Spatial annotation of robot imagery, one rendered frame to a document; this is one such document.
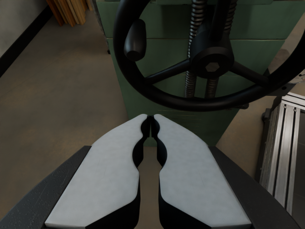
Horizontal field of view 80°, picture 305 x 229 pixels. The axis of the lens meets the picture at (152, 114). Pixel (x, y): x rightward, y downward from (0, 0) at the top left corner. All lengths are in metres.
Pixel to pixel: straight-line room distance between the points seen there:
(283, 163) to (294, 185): 0.09
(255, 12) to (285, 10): 0.06
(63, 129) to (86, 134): 0.16
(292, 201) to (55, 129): 1.24
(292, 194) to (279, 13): 0.66
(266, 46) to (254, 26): 0.07
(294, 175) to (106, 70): 1.27
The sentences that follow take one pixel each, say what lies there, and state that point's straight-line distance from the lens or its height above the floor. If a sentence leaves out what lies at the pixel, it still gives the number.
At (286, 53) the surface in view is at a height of 0.62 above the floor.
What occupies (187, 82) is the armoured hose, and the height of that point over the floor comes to 0.69.
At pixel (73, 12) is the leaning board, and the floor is 0.11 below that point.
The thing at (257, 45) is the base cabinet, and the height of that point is 0.69.
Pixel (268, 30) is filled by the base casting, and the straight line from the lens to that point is 0.53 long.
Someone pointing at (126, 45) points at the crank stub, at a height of 0.87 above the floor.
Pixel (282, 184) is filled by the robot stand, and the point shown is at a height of 0.23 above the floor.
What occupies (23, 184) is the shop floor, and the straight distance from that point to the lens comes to 1.25.
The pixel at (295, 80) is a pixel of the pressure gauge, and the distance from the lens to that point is 0.59.
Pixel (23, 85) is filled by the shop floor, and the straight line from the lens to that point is 1.66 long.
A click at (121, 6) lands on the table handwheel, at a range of 0.25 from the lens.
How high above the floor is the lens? 1.00
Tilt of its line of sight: 58 degrees down
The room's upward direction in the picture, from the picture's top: 4 degrees counter-clockwise
